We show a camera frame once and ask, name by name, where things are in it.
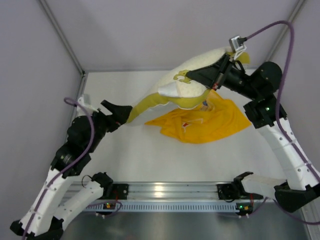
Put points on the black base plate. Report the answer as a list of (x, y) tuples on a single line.
[(227, 192), (119, 191)]

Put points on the aluminium mounting rail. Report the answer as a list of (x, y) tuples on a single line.
[(172, 191)]

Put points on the aluminium frame post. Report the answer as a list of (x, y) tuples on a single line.
[(61, 35), (280, 44)]

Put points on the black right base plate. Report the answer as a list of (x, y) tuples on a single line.
[(227, 192)]

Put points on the white pillow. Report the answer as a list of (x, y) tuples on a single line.
[(175, 90)]

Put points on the white slotted cable duct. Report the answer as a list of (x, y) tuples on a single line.
[(180, 207)]

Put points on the yellow Pikachu pillowcase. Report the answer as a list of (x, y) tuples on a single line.
[(214, 119)]

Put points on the right aluminium frame post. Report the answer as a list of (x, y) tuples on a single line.
[(280, 44)]

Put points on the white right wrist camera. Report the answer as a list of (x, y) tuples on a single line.
[(237, 44)]

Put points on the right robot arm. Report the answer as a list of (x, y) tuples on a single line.
[(301, 185)]

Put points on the left aluminium frame post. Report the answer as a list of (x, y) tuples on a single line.
[(61, 35)]

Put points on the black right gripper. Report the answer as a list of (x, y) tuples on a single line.
[(220, 72)]

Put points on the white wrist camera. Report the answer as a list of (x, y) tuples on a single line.
[(85, 102), (237, 44)]

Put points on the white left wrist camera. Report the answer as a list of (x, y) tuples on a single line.
[(85, 102)]

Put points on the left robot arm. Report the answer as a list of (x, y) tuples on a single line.
[(48, 218)]

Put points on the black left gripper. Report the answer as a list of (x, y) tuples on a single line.
[(107, 119)]

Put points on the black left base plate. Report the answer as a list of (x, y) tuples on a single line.
[(119, 191)]

